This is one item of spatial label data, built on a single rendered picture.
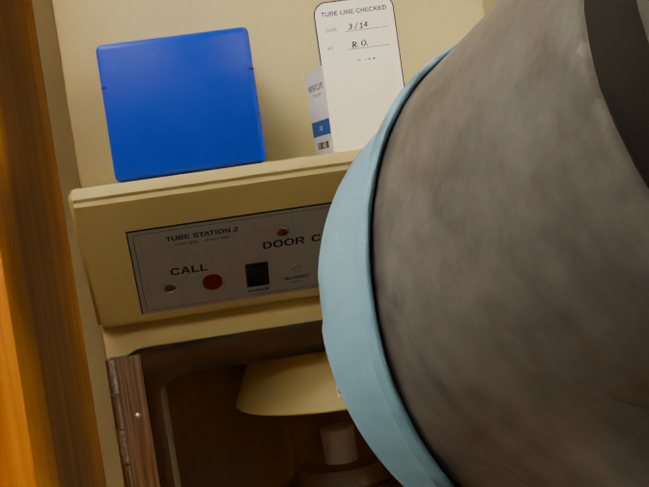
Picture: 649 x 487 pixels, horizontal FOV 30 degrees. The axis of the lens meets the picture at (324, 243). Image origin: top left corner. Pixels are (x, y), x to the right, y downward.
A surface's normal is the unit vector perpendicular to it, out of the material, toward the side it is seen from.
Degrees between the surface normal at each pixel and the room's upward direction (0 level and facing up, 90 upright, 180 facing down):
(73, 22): 90
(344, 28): 90
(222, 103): 90
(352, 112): 90
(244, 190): 135
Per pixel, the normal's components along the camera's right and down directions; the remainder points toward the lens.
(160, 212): 0.18, 0.73
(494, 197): -0.86, 0.12
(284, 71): 0.12, 0.04
